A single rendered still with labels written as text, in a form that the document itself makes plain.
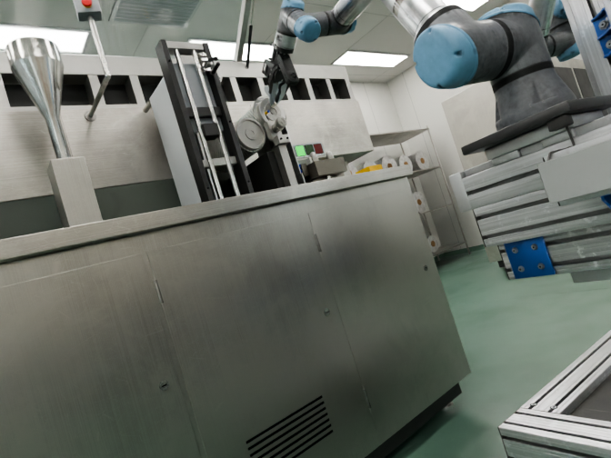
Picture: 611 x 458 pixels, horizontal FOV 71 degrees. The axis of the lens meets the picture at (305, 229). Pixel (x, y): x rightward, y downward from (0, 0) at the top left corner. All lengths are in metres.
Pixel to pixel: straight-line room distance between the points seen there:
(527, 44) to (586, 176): 0.32
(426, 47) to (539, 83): 0.23
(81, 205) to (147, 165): 0.45
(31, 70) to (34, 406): 0.94
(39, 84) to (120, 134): 0.38
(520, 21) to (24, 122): 1.48
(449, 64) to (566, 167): 0.28
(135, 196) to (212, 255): 0.68
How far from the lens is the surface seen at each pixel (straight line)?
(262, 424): 1.16
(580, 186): 0.79
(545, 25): 1.67
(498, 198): 1.00
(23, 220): 1.64
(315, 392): 1.24
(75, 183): 1.41
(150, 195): 1.74
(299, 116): 2.24
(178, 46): 1.48
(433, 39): 0.90
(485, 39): 0.92
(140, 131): 1.82
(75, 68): 1.88
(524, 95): 0.96
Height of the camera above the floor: 0.71
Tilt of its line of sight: 3 degrees up
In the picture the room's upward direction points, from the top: 17 degrees counter-clockwise
